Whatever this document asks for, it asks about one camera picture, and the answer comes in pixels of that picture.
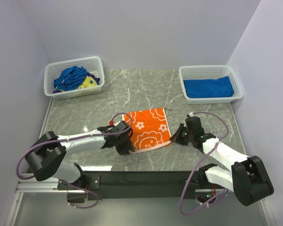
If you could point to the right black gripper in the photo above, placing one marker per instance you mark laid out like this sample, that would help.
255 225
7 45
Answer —
177 137

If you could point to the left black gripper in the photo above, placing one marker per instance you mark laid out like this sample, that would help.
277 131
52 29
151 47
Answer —
128 146

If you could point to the orange towel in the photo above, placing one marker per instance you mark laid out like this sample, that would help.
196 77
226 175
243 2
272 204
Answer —
150 129

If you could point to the blue towel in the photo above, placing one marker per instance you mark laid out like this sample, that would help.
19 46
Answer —
208 88
70 78

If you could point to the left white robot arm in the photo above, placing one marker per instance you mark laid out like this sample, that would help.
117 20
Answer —
46 160

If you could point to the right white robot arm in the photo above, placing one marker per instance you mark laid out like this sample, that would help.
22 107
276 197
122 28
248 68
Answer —
245 176

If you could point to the black base beam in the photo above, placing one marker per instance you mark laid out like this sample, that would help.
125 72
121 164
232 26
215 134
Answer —
134 184

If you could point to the purple towel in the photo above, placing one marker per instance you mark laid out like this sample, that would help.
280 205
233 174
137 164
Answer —
94 78

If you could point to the yellow patterned towel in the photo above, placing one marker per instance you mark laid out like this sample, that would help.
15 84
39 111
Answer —
88 82

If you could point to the right white plastic basket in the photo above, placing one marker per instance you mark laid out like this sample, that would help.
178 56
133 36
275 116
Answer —
209 72

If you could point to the white plastic basket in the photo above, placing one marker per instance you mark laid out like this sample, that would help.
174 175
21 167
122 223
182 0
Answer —
209 72
93 65

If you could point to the left white plastic basket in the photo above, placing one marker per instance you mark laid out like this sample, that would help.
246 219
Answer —
93 65

